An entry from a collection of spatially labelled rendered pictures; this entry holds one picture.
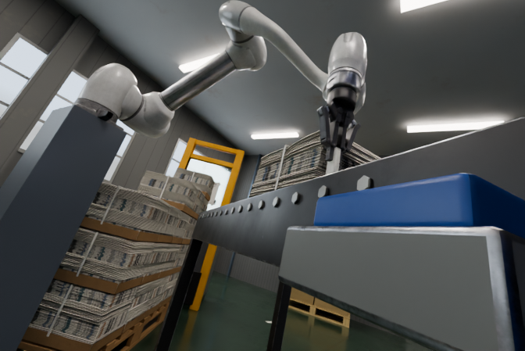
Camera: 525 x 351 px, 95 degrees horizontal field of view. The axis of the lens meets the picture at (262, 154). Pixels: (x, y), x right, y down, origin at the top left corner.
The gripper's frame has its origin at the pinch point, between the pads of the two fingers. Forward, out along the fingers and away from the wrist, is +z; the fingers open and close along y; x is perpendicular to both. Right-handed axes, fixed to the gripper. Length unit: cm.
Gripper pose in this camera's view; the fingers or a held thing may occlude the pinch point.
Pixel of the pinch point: (333, 162)
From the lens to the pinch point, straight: 61.0
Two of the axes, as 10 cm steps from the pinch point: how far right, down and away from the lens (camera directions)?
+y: -8.9, -3.5, -2.9
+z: -2.3, 9.0, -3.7
